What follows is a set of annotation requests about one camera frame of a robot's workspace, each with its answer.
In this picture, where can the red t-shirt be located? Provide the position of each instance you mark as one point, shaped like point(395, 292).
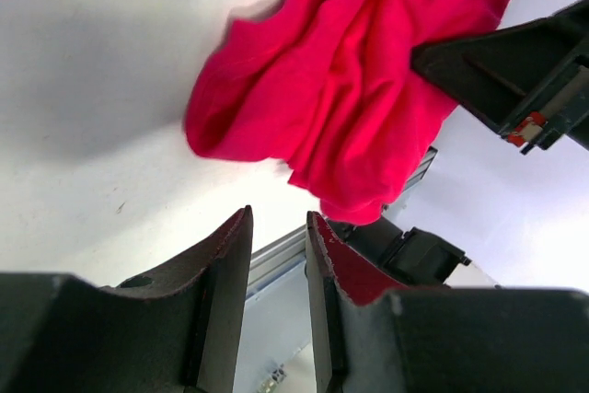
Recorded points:
point(326, 87)

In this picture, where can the aluminium table frame rail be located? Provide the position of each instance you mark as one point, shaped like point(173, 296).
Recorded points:
point(311, 289)

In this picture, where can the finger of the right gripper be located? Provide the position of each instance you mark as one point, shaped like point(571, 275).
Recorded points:
point(527, 83)

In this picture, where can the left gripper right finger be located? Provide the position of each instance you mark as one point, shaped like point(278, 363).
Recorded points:
point(490, 339)

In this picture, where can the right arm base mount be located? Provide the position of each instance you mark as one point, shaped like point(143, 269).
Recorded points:
point(413, 257)

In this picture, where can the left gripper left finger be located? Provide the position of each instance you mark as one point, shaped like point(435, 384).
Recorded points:
point(173, 328)

